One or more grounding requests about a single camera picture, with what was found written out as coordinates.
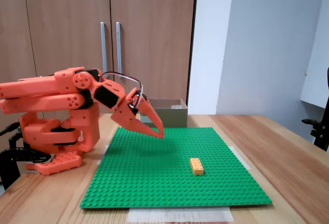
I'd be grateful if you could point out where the black office chair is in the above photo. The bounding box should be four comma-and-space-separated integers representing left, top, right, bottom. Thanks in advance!
301, 66, 329, 153

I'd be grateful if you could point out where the yellow lego block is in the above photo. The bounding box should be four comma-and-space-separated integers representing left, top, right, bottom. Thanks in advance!
189, 158, 206, 176

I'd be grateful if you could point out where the black table clamp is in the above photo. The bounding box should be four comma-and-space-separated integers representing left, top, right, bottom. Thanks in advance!
0, 131, 52, 191

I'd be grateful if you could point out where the black red white servo cable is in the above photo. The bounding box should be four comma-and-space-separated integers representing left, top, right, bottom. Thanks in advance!
99, 71, 143, 106

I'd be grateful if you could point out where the translucent masking tape strip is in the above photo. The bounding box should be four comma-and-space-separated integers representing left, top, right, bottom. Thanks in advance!
231, 145, 252, 171
127, 206, 234, 223
96, 144, 110, 165

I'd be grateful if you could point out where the green lego baseplate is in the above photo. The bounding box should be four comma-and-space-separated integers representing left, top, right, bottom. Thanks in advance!
79, 126, 273, 209

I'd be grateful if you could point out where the metal cabinet handle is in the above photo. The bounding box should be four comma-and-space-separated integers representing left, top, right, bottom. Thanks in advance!
115, 21, 124, 74
100, 21, 109, 74

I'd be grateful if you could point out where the wooden cabinet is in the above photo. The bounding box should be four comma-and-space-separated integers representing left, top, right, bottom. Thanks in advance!
0, 0, 199, 122

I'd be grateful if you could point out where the open cardboard box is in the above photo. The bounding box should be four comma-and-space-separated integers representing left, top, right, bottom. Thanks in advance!
140, 98, 189, 128

